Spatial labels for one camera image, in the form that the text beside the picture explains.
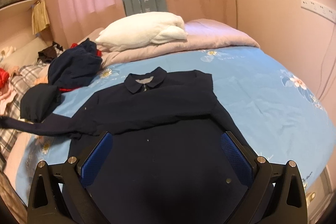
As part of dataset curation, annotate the dark navy collared shirt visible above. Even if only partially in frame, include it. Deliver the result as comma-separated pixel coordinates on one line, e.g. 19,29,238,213
0,66,274,224

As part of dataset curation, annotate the light blue floral bedsheet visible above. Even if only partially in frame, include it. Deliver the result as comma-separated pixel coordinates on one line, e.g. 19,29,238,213
14,45,336,206

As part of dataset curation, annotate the plaid grey cloth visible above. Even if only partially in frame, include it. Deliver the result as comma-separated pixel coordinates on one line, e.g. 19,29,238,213
1,64,47,161

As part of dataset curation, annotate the navy garment with red trim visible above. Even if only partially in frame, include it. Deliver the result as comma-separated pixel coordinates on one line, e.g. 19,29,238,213
20,39,102,123

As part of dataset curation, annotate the black small garment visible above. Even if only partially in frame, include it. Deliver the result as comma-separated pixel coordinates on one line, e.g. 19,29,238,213
38,42,63,64

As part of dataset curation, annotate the beige pillow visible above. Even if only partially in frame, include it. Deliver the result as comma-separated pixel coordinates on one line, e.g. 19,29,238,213
1,38,48,71

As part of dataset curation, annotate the straw tassel hanging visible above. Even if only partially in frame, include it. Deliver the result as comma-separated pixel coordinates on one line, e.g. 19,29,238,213
31,0,50,35

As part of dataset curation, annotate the lilac folded quilt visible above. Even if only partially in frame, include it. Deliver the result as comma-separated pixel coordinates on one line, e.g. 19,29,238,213
101,19,260,69

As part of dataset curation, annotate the white fluffy folded blanket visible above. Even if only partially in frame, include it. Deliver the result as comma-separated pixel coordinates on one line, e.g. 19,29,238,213
95,12,187,52

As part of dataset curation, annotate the thin wall cable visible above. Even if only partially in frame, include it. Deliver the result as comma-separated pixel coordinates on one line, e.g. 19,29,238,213
316,27,336,100

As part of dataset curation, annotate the white wall power strip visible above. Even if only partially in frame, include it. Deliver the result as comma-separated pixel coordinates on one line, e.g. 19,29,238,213
301,0,336,24

